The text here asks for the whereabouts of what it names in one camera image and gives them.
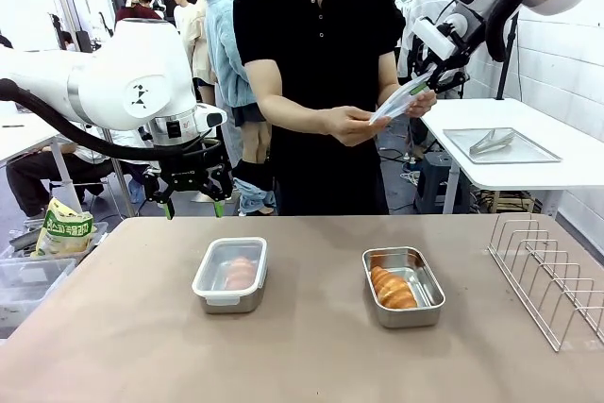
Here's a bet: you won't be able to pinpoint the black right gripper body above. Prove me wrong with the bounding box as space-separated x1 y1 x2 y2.
433 38 476 89

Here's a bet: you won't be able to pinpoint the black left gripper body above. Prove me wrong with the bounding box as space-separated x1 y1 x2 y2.
158 141 226 193

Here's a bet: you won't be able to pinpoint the clear plastic container lid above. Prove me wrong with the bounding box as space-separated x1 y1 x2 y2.
191 236 269 306
369 73 429 126

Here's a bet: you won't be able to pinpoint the golden croissant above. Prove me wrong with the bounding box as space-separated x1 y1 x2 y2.
225 256 259 290
370 264 419 310

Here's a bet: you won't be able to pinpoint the metal tongs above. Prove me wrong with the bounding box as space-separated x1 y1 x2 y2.
469 128 516 155

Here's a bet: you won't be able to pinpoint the rectangular steel container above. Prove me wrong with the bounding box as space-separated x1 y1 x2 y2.
361 245 446 329
193 240 267 315

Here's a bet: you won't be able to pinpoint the metal baking tray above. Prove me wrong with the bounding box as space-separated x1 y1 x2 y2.
443 126 563 165

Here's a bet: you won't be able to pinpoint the person's right forearm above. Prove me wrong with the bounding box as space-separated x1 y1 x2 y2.
257 91 331 134

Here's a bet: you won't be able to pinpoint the person's left forearm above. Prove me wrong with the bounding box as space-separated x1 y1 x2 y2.
376 49 403 105

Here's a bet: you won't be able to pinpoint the person's left hand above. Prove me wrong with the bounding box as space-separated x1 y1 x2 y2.
404 89 439 119

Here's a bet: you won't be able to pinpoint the person's right hand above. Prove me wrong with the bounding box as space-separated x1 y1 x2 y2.
323 105 389 147

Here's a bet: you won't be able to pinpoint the dark plastic stool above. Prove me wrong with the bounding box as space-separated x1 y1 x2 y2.
413 152 455 215

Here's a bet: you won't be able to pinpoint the green white snack bag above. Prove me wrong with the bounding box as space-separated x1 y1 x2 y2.
30 195 98 258

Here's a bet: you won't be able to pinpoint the person in black shirt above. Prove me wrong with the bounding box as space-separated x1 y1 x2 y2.
232 0 407 216

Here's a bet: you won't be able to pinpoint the white side table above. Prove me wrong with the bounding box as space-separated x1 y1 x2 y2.
418 97 604 216

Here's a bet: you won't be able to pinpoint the mannequin in blue fleece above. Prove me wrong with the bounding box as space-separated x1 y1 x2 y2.
202 0 279 216

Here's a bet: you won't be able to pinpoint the mannequin in beige shirt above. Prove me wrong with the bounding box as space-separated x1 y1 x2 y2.
181 0 213 107

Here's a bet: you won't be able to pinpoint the seated person in dark trousers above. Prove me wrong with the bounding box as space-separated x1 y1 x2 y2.
4 131 152 218

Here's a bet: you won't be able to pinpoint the white desk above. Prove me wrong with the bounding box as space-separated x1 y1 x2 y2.
0 112 136 218

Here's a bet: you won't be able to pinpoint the clear plastic storage bin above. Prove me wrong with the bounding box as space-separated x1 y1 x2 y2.
0 256 79 331

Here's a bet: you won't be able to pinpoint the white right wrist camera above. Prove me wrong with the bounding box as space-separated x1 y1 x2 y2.
413 17 457 59

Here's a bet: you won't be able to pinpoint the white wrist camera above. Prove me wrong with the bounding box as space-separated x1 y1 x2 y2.
194 103 228 134
413 17 457 59

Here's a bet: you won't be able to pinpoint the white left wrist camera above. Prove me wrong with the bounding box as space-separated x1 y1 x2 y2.
194 103 228 134

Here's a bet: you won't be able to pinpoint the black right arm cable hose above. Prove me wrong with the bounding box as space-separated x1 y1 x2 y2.
484 0 604 63

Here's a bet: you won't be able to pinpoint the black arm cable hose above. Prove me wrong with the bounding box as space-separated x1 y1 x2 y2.
0 77 223 162
484 0 604 63

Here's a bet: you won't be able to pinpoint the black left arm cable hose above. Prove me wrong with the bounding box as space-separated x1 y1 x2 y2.
0 77 223 162

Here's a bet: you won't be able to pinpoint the metal wire rack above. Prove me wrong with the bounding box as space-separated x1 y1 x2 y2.
487 213 604 353

